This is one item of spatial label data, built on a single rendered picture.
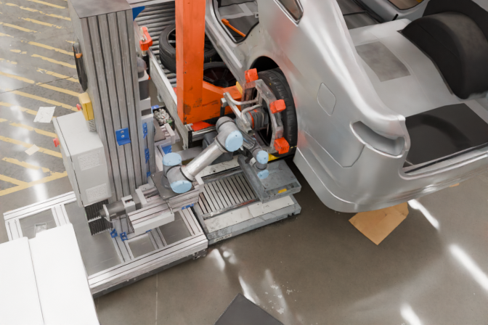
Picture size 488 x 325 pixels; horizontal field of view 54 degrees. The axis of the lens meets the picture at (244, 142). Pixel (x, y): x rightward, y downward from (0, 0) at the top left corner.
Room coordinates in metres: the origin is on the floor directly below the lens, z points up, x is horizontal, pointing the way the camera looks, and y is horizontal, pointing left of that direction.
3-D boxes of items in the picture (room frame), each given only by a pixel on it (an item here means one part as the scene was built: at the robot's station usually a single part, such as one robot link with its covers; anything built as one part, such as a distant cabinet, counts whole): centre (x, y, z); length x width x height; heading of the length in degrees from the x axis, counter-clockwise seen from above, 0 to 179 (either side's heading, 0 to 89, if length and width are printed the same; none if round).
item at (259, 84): (2.64, -0.10, 0.85); 0.54 x 0.07 x 0.54; 31
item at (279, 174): (2.72, -0.25, 0.32); 0.40 x 0.30 x 0.28; 31
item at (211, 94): (3.06, 0.19, 0.69); 0.52 x 0.17 x 0.35; 121
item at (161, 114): (2.82, 0.69, 0.51); 0.20 x 0.14 x 0.13; 34
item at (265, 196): (2.72, -0.25, 0.13); 0.50 x 0.36 x 0.10; 31
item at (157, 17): (4.19, 0.75, 0.14); 2.47 x 0.85 x 0.27; 31
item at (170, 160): (1.95, 0.42, 0.98); 0.13 x 0.12 x 0.14; 29
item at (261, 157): (2.13, -0.12, 0.95); 0.11 x 0.08 x 0.11; 29
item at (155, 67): (3.99, 1.08, 0.28); 2.47 x 0.09 x 0.22; 31
